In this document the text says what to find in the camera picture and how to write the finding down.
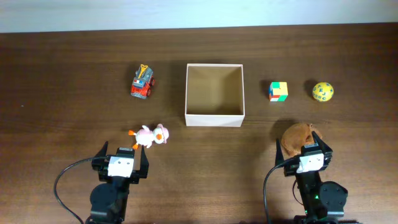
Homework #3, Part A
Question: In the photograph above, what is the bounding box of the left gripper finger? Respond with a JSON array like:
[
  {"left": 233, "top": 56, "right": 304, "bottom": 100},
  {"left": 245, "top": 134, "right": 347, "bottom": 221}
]
[
  {"left": 139, "top": 146, "right": 149, "bottom": 172},
  {"left": 95, "top": 141, "right": 108, "bottom": 157}
]

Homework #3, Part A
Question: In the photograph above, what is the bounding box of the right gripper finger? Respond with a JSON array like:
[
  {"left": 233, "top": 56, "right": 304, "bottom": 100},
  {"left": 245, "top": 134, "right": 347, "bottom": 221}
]
[
  {"left": 312, "top": 131, "right": 325, "bottom": 152},
  {"left": 275, "top": 138, "right": 285, "bottom": 167}
]

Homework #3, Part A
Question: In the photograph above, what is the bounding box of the white pink toy duck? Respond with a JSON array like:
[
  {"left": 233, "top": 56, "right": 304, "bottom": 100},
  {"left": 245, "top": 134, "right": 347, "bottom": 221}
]
[{"left": 128, "top": 124, "right": 170, "bottom": 150}]

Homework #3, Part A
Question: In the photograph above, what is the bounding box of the brown plush toy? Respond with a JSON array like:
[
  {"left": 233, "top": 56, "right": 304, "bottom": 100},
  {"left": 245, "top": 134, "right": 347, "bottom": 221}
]
[{"left": 281, "top": 123, "right": 323, "bottom": 157}]

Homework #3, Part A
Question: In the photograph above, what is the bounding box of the colourful puzzle cube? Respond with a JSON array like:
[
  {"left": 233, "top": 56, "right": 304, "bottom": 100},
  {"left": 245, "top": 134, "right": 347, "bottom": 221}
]
[{"left": 269, "top": 82, "right": 289, "bottom": 102}]

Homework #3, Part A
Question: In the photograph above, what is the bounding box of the pink cardboard box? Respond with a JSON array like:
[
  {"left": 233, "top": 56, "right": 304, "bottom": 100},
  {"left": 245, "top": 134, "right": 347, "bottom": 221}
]
[{"left": 185, "top": 63, "right": 245, "bottom": 127}]

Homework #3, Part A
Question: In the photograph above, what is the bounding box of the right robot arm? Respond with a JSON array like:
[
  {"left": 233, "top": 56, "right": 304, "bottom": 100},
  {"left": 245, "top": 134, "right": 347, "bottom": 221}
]
[{"left": 275, "top": 132, "right": 348, "bottom": 224}]

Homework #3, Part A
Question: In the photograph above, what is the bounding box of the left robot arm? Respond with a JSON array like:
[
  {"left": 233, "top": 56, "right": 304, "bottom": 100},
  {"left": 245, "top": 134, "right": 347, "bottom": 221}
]
[{"left": 85, "top": 142, "right": 149, "bottom": 224}]

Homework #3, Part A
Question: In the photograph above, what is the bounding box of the yellow lettered ball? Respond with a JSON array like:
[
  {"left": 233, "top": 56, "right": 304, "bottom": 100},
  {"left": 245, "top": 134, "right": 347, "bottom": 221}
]
[{"left": 312, "top": 82, "right": 335, "bottom": 102}]

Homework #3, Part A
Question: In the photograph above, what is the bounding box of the red toy fire truck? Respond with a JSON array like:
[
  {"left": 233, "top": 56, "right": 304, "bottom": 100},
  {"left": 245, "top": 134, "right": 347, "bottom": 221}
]
[{"left": 131, "top": 64, "right": 155, "bottom": 99}]

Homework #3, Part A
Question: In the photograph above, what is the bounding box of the right black cable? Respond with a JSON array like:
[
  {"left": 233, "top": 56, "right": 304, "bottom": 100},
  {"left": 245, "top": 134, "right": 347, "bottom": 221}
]
[{"left": 262, "top": 156, "right": 301, "bottom": 224}]

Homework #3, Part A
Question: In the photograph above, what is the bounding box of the black cable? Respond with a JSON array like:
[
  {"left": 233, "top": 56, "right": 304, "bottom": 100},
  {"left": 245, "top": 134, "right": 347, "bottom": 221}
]
[
  {"left": 53, "top": 156, "right": 111, "bottom": 224},
  {"left": 262, "top": 156, "right": 301, "bottom": 224}
]

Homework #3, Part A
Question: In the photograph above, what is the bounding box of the left black cable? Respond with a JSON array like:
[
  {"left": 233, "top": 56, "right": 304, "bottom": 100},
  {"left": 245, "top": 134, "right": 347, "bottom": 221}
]
[{"left": 53, "top": 156, "right": 111, "bottom": 224}]

